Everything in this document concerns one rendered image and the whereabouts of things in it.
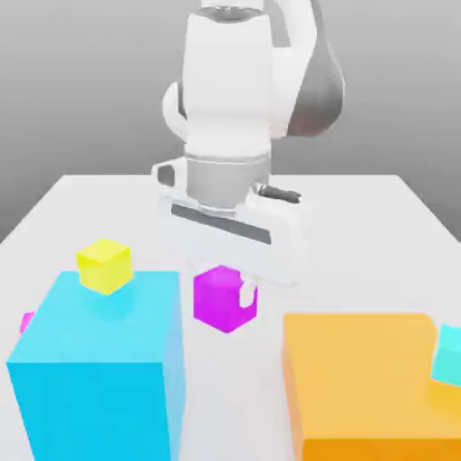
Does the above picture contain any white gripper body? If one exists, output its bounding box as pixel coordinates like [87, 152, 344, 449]
[157, 189, 313, 288]

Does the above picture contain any small yellow cube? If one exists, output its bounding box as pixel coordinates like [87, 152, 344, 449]
[75, 238, 135, 297]

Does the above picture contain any small cyan cube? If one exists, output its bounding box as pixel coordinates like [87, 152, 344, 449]
[429, 322, 461, 389]

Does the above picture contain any large orange box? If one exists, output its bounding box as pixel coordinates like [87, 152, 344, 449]
[281, 312, 461, 461]

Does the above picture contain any large blue box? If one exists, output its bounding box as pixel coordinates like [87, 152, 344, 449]
[5, 270, 186, 461]

